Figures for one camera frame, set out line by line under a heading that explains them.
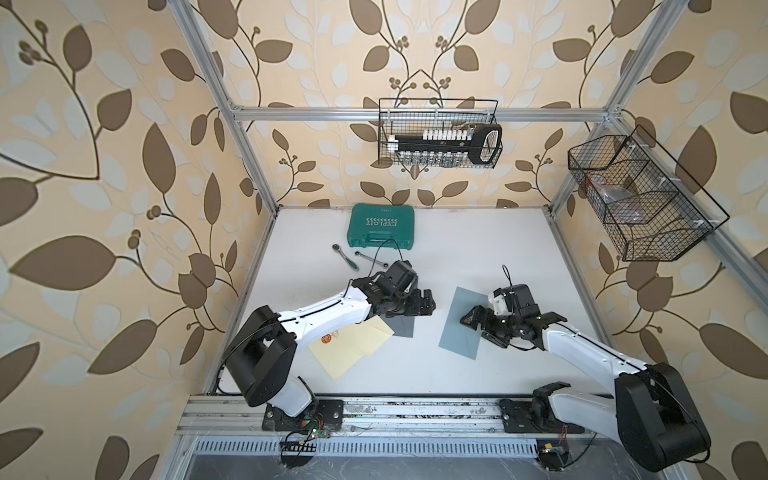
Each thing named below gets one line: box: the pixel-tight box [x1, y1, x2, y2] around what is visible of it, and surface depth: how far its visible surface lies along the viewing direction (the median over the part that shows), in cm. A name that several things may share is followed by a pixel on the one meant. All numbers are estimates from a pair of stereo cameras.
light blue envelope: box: [438, 286, 488, 360], surface depth 88 cm
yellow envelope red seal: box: [308, 324, 365, 380], surface depth 88 cm
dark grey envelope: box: [379, 314, 415, 337], surface depth 91 cm
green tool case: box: [347, 203, 415, 251], surface depth 112 cm
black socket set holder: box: [388, 124, 503, 165], surface depth 86 cm
